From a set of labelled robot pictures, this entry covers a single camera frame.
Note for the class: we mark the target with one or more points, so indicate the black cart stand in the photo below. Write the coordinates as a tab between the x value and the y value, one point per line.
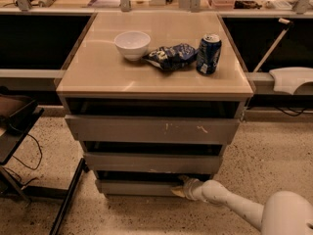
18	115

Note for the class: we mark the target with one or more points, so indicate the blue soda can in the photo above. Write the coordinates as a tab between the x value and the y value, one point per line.
208	54

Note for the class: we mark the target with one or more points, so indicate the grey drawer cabinet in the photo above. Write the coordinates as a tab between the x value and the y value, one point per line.
100	82

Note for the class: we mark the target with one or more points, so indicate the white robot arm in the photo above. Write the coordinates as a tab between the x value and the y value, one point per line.
284	213

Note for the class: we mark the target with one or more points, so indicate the white dustpan with handle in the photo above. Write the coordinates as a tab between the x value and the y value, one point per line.
288	79

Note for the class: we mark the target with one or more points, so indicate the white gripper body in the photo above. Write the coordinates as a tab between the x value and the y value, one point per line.
190	189

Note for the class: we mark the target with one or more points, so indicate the grey bottom drawer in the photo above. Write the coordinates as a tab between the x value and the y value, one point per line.
136	188

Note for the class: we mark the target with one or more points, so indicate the grey middle drawer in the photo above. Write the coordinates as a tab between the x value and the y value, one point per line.
153	163

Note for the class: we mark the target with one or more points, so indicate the white bowl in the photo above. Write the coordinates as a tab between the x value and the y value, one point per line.
132	45

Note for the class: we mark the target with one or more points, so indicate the grey drawer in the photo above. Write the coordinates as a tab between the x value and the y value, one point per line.
136	188
153	163
171	130

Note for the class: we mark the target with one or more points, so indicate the grey top drawer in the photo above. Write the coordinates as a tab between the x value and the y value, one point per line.
171	130

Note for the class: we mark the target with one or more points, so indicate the blue chip bag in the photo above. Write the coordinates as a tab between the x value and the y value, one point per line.
172	58

